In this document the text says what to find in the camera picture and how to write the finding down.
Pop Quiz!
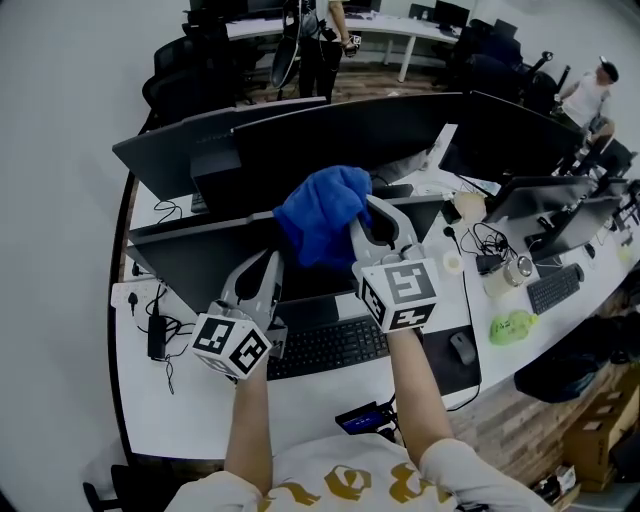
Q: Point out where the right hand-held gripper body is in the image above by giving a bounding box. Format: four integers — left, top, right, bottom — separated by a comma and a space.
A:
352, 243, 440, 334

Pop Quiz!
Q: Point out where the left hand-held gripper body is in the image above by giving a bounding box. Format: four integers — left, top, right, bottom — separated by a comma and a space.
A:
191, 301, 289, 380

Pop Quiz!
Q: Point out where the black curved monitor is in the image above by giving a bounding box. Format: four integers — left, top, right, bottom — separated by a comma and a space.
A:
124, 194, 446, 326

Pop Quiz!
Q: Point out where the blue cloth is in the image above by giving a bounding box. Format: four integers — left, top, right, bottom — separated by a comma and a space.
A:
273, 165, 374, 270

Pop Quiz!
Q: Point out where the person's left forearm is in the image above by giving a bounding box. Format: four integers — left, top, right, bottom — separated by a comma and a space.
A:
223, 359, 276, 496

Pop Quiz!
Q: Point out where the person's right forearm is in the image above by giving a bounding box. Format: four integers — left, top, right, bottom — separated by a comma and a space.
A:
387, 327, 454, 464

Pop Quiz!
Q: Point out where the long black power adapter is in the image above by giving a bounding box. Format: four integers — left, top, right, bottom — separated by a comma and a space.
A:
146, 313, 167, 360

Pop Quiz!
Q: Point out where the beige pouch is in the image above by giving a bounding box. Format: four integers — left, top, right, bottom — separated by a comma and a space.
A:
452, 192, 489, 221

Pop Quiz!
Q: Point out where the large black keyboard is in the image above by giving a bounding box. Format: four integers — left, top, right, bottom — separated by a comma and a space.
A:
266, 314, 396, 382

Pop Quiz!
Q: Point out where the grey computer mouse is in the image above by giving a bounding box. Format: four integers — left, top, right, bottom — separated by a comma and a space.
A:
448, 331, 478, 366

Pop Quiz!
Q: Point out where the black mouse pad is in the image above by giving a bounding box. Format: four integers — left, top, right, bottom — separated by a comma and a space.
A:
422, 324, 483, 399

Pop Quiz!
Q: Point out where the white power strip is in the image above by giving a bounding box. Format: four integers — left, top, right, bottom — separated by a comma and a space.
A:
110, 282, 151, 308

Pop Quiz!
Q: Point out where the black computer box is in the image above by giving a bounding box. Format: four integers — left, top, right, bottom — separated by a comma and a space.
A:
189, 144, 244, 216

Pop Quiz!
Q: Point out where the white jar with metal lid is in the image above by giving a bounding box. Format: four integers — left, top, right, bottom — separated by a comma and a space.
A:
482, 254, 539, 300

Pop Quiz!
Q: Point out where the green plastic bottle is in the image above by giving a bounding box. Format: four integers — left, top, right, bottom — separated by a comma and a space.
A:
488, 309, 540, 347

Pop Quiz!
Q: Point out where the black device with blue screen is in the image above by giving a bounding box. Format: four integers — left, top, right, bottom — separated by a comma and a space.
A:
334, 399, 396, 435

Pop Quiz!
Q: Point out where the small black keyboard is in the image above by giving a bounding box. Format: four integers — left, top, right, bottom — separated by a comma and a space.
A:
526, 263, 586, 316

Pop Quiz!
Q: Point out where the person's white printed shirt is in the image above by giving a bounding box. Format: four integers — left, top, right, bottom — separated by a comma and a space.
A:
164, 432, 556, 512

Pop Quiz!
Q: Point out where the black backpack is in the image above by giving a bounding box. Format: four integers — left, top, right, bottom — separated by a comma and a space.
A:
513, 312, 631, 404

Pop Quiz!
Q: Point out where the black mesh office chair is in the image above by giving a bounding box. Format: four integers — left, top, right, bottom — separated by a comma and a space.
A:
142, 22, 236, 124

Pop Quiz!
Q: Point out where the brown cardboard box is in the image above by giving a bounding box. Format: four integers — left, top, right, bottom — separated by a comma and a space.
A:
562, 369, 640, 494

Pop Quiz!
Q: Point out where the tangled black adapter cable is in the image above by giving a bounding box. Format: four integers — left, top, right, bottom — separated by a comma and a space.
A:
130, 282, 201, 396

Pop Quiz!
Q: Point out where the long black power cable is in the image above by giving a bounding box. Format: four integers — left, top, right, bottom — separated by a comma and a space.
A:
442, 225, 484, 412

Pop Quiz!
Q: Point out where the bundle of thin black cables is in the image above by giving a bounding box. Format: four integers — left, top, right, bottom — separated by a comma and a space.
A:
459, 222, 519, 261

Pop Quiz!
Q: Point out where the black cable loop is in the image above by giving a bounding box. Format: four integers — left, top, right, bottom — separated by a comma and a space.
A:
153, 199, 184, 226

